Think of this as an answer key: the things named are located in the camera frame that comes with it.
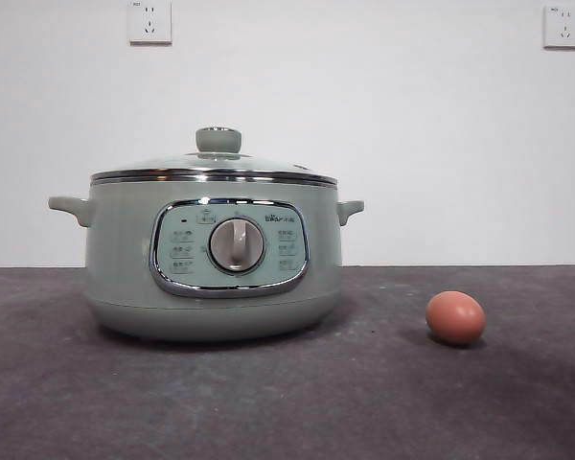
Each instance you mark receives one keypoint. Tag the glass lid with green knob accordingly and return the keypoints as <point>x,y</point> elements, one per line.
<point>218,141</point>

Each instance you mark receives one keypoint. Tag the brown egg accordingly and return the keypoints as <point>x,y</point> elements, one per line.
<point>455,317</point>

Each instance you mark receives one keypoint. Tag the pale green electric cooking pot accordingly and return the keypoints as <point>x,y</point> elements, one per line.
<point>120,239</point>

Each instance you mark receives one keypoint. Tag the white wall socket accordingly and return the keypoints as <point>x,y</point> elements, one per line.
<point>563,26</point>
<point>149,21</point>

